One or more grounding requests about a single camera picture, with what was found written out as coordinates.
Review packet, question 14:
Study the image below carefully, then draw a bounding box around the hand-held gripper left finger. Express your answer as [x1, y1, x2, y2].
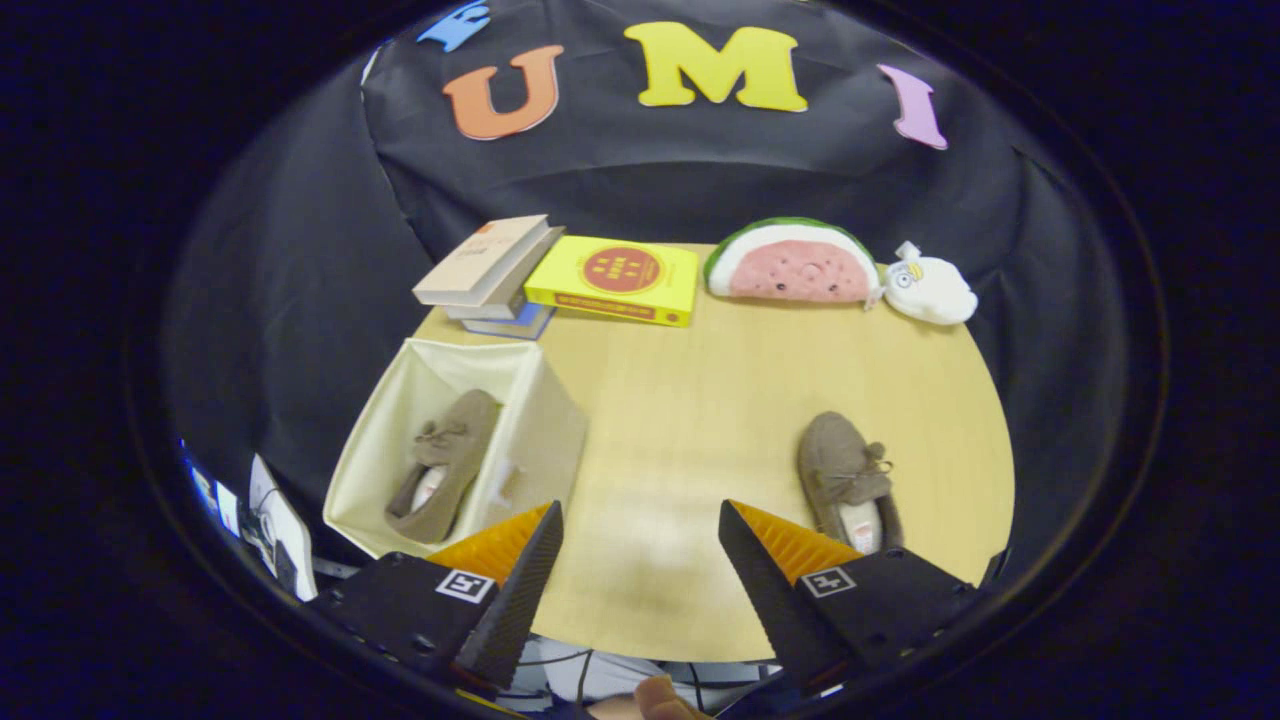
[310, 500, 566, 696]

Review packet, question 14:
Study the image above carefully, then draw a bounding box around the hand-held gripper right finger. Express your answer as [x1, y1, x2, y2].
[718, 500, 986, 696]

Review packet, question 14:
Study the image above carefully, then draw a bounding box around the white plush toy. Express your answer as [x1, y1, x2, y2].
[882, 241, 979, 326]

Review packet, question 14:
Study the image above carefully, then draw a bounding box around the yellow book with red circle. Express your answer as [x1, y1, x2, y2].
[523, 235, 700, 328]

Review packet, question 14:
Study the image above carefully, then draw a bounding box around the blue book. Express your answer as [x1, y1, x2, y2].
[462, 302, 557, 341]

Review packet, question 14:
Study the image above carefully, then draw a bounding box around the beige fabric storage box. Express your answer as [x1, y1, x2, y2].
[322, 338, 589, 559]

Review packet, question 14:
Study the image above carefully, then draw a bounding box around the white flat device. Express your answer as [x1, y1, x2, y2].
[247, 453, 319, 603]

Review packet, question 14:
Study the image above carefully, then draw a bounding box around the brown suede shoe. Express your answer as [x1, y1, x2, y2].
[797, 411, 905, 556]
[385, 389, 504, 545]

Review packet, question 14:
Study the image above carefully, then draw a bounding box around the grey-white book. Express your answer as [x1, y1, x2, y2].
[445, 230, 566, 321]

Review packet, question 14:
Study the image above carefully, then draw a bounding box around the watermelon slice plush toy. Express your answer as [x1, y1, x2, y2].
[703, 217, 883, 304]

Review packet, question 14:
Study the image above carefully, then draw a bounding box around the black backdrop cloth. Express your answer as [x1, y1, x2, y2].
[165, 0, 1126, 601]

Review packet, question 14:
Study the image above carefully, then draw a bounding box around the beige paperback book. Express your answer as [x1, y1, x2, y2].
[412, 214, 561, 307]

